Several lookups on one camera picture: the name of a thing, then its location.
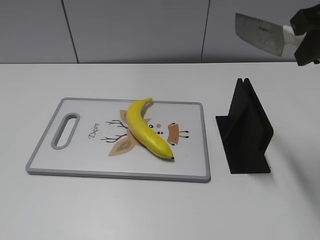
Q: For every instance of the black knife stand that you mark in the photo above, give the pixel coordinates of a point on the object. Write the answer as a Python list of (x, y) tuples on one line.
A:
[(245, 131)]

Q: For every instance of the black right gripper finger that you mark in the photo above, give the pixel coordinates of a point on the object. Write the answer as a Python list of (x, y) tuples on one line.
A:
[(309, 49), (303, 21)]

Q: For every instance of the white grey-rimmed cutting board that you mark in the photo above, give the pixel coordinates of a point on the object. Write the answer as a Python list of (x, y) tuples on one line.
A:
[(89, 137)]

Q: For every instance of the yellow plastic banana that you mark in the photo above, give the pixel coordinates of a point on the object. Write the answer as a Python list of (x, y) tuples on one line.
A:
[(143, 133)]

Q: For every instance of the cleaver with white handle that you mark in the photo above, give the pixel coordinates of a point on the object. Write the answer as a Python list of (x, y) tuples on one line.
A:
[(264, 35)]

